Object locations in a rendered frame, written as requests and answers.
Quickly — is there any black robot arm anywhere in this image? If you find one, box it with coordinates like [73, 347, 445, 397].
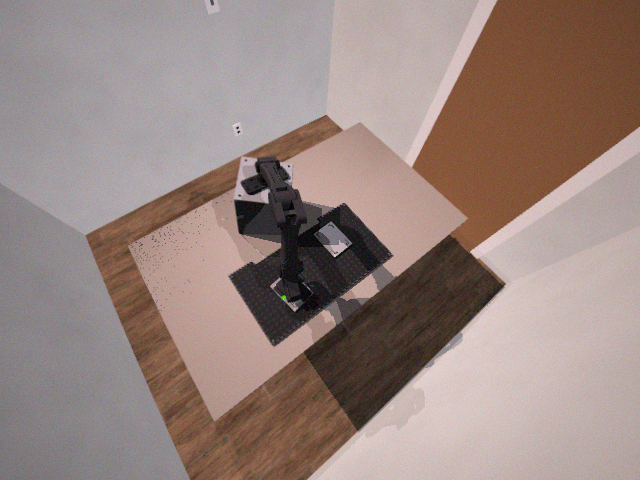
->
[241, 156, 312, 303]

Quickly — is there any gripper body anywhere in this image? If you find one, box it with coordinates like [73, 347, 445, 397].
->
[273, 273, 306, 296]

